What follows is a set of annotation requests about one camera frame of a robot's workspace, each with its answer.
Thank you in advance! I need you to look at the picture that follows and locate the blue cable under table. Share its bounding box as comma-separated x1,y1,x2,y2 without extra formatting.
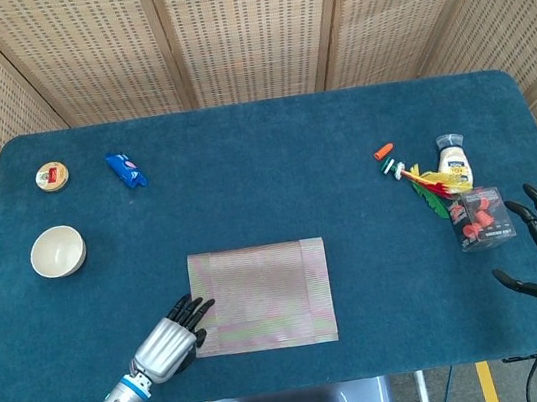
434,365,459,402

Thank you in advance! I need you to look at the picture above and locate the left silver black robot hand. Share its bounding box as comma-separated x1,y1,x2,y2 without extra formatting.
120,289,228,388

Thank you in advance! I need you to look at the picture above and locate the white bowl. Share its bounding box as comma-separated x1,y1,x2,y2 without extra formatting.
25,222,91,283

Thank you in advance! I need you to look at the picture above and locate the woven bamboo folding screen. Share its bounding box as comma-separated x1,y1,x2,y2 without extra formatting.
0,0,537,303

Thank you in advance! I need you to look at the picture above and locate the metal table leg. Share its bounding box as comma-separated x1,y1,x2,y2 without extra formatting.
412,368,434,402

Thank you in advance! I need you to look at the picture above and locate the small orange cap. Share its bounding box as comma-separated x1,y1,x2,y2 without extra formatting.
371,142,396,162

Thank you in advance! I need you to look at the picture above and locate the round tin with red label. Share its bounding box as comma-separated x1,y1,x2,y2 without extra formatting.
31,158,73,197

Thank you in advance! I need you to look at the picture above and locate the mayonnaise squeeze bottle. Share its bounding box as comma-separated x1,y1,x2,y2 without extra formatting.
432,129,479,196

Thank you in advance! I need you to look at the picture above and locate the grey woven placemat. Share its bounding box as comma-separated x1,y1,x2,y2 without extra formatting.
181,234,341,362

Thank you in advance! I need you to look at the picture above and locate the colourful feather shuttlecock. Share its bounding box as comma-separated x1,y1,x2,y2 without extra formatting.
377,145,479,229

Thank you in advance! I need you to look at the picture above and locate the blue carpet table cover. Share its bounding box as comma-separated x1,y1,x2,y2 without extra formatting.
0,58,537,402

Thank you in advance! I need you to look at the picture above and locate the clear box with red toys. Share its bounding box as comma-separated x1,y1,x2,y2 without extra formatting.
443,182,519,255

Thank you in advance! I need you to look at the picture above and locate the blue snack packet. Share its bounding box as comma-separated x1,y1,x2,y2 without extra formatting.
105,148,150,194

